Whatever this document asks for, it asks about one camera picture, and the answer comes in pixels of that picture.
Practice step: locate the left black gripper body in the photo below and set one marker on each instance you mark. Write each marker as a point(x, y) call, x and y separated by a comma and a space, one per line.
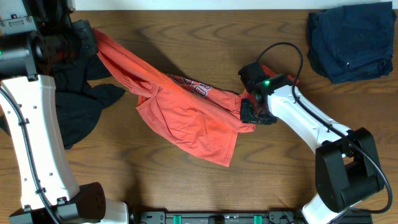
point(82, 44)

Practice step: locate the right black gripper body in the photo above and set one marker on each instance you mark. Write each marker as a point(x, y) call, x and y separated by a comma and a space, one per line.
point(248, 113)

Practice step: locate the red printed t-shirt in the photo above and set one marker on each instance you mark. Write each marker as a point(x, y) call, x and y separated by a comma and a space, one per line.
point(199, 119)

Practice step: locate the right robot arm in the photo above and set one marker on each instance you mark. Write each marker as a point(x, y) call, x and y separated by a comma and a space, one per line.
point(346, 162)

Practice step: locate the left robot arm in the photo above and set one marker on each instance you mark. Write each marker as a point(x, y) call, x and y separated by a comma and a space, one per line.
point(35, 37)

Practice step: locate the black t-shirt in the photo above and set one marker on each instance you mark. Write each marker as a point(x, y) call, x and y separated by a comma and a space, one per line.
point(78, 104)

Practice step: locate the folded navy blue garment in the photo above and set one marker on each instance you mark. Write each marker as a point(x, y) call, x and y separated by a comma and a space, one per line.
point(352, 43)

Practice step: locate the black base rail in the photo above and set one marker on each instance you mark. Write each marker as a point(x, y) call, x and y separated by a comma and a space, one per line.
point(245, 217)

